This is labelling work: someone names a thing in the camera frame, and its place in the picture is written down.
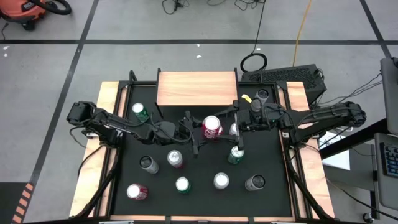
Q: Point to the black table mat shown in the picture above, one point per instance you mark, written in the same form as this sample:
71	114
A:
202	202

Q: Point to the black caster wheel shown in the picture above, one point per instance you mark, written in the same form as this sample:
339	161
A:
367	217

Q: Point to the black diagonal beam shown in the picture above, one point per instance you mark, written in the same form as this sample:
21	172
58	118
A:
373	130

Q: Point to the red cola can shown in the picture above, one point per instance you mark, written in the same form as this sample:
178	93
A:
136	192
212	124

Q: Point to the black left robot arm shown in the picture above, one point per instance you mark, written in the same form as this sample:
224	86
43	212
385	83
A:
109	124

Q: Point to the yellow tape tag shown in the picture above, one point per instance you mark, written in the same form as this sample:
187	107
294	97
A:
246	98

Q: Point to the green Sprite can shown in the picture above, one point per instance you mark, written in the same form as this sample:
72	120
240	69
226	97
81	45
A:
140	112
183	185
234	157

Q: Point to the white paper sheet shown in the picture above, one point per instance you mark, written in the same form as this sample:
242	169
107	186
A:
340	160

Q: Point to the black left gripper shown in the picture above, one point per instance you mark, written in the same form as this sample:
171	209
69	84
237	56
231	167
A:
186	132

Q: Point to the grey equipment cart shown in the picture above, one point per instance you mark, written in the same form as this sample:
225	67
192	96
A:
385	193

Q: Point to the grey monitor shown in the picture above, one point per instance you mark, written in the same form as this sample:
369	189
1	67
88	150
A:
390	93

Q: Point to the black aluminium table frame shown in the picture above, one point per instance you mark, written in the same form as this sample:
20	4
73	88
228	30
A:
281	84

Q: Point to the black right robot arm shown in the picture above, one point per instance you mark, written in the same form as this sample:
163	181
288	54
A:
326	113

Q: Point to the dark keyboard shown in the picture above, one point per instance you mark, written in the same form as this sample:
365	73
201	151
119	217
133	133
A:
390	160

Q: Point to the white Celsius can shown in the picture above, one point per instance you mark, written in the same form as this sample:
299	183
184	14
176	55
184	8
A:
263	94
255	183
149	165

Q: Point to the black orange-striped floor mat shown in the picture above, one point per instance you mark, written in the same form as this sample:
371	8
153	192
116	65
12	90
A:
9	202

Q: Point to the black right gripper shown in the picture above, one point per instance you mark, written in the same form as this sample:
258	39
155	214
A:
258	119

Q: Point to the orange shop vacuum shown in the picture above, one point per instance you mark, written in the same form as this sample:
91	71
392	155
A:
21	9

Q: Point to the wooden shelf with black legs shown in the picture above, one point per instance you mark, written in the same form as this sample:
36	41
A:
196	88

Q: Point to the silver and pink seltzer can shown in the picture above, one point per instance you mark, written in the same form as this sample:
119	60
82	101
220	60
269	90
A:
233	129
221	181
175	158

